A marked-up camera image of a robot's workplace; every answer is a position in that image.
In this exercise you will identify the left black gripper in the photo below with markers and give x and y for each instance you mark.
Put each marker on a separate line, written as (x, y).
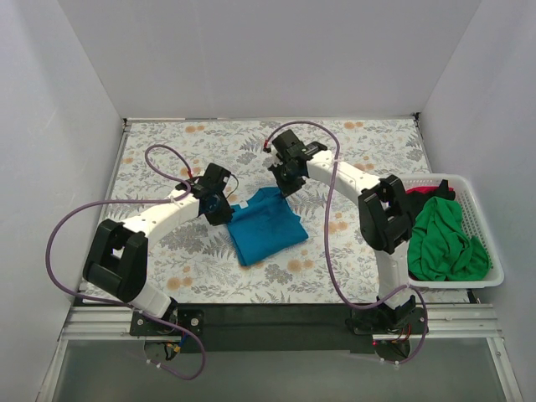
(222, 208)

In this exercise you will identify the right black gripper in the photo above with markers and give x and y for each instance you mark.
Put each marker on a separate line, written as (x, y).
(289, 182)

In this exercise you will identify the blue t shirt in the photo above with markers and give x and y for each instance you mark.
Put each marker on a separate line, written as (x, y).
(264, 226)

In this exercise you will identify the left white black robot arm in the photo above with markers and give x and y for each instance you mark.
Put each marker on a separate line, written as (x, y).
(118, 257)

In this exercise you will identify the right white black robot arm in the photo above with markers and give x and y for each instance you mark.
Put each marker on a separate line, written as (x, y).
(386, 218)

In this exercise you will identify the floral patterned table mat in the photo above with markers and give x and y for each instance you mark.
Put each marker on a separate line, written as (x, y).
(197, 261)

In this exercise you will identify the magenta t shirt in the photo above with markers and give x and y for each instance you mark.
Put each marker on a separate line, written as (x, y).
(431, 191)

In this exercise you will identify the black t shirt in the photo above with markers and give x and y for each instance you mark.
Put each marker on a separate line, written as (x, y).
(414, 203)

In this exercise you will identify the green t shirt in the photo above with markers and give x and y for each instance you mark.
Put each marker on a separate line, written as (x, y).
(439, 249)

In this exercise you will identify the white plastic laundry basket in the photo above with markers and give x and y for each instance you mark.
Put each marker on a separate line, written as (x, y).
(481, 197)

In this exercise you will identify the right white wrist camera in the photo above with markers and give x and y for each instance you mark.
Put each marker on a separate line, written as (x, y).
(274, 157)

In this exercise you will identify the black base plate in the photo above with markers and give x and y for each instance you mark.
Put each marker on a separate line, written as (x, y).
(296, 327)

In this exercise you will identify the aluminium frame rail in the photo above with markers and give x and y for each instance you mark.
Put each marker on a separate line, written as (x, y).
(97, 323)

